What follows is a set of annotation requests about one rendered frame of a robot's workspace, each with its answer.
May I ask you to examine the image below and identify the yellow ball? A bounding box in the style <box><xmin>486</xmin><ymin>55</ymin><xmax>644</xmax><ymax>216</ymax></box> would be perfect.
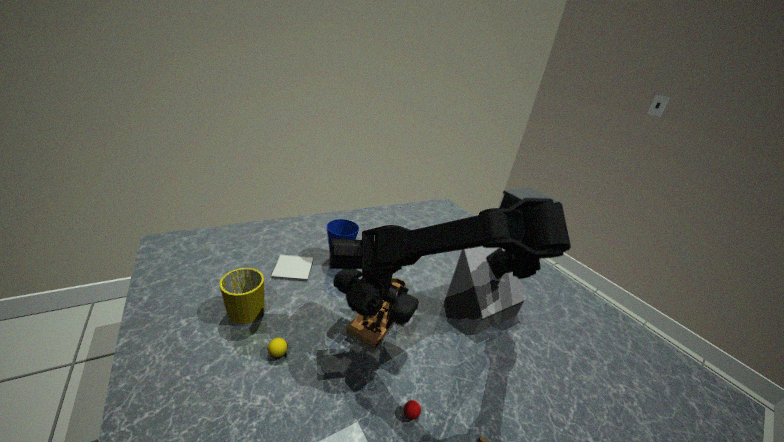
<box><xmin>268</xmin><ymin>337</ymin><xmax>287</xmax><ymax>358</ymax></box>

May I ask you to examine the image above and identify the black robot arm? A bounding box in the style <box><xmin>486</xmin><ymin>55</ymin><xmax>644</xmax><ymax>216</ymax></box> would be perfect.
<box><xmin>329</xmin><ymin>198</ymin><xmax>571</xmax><ymax>316</ymax></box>

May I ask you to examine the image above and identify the red ball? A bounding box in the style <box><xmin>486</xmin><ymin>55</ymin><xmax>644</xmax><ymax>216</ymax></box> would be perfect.
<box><xmin>403</xmin><ymin>400</ymin><xmax>421</xmax><ymax>420</ymax></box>

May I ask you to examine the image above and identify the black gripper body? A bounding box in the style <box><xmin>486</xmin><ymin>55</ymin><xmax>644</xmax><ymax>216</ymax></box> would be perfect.
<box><xmin>334</xmin><ymin>269</ymin><xmax>419</xmax><ymax>323</ymax></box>

